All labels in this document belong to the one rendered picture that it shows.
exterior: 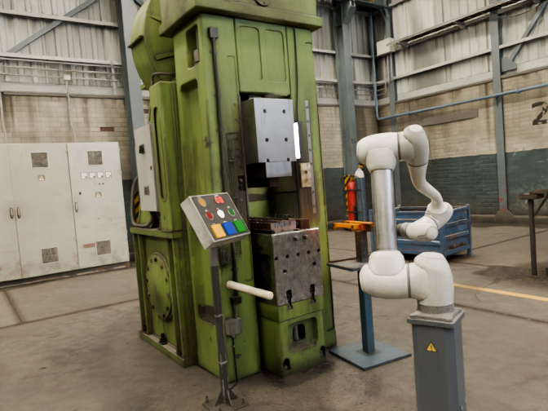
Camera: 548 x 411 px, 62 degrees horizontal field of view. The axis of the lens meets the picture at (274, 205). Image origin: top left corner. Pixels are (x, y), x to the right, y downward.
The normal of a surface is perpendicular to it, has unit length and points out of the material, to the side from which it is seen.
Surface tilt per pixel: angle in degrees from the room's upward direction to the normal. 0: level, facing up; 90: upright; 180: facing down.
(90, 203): 90
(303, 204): 90
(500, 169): 90
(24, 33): 90
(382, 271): 75
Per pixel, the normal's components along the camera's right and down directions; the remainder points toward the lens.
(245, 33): 0.57, 0.00
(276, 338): -0.82, 0.08
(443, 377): -0.58, 0.09
